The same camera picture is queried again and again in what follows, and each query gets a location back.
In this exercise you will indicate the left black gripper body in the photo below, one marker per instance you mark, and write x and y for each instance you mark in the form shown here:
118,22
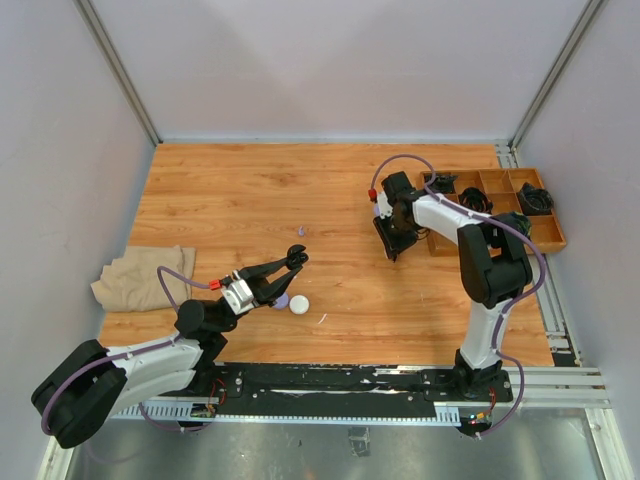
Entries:
259,296

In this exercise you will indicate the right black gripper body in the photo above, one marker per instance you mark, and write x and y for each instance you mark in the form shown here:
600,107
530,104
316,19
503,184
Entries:
399,227

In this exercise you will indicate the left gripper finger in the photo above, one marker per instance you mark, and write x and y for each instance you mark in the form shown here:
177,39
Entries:
279,286
260,271

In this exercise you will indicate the purple charging case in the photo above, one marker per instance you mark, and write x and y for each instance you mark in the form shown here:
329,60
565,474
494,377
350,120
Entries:
282,302

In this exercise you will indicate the white earbud charging case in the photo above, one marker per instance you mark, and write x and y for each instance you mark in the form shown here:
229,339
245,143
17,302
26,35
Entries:
299,305

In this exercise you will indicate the black earbud charging case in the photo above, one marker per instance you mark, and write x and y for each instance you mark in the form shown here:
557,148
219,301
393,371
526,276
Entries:
296,257

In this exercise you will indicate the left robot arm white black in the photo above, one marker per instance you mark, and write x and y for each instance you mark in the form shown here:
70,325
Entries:
95,382

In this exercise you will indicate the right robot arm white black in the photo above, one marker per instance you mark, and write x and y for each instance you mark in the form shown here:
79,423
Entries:
493,262

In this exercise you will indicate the rolled dark tie top left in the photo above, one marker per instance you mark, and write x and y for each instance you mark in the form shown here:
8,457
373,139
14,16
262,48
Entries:
443,183

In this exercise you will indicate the rolled dark tie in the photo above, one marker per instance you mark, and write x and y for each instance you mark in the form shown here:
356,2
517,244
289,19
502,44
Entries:
443,183
534,201

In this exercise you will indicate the rolled black tie centre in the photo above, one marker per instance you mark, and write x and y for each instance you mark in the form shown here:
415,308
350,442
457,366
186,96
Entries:
475,199

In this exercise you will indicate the wooden compartment tray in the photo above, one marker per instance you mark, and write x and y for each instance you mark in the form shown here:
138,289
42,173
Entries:
501,186

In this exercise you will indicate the rolled blue yellow tie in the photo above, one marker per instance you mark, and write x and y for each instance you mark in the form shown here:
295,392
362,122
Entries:
522,223

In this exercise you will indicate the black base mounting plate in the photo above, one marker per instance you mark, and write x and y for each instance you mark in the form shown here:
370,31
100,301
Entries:
324,384

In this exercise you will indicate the beige folded cloth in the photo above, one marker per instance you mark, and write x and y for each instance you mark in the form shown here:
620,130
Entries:
131,284

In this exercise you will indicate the rolled dark tie right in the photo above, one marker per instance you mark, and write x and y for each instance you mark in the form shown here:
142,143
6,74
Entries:
534,201

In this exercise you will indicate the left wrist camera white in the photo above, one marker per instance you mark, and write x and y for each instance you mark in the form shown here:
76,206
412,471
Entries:
238,296

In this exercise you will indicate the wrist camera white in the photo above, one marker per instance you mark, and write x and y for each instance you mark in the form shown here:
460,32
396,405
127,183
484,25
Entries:
238,296
382,208

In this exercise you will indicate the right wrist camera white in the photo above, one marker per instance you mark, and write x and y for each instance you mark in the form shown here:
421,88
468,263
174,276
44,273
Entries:
382,208

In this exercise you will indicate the white slotted cable duct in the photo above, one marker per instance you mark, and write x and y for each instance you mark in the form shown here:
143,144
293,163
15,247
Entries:
294,411

